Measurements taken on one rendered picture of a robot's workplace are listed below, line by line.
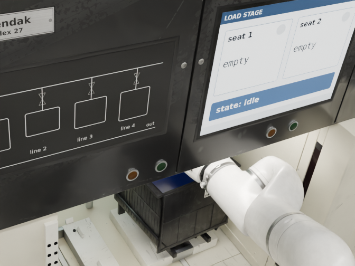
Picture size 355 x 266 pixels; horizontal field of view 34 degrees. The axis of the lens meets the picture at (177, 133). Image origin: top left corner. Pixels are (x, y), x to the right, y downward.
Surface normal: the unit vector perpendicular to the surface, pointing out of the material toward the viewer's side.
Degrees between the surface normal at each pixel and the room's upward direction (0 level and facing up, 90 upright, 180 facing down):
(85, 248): 0
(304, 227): 33
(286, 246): 70
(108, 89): 90
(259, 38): 90
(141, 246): 0
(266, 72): 90
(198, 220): 85
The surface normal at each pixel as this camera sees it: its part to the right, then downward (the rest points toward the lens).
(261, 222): -0.89, -0.38
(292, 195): 0.70, -0.30
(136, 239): 0.12, -0.79
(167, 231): 0.57, 0.49
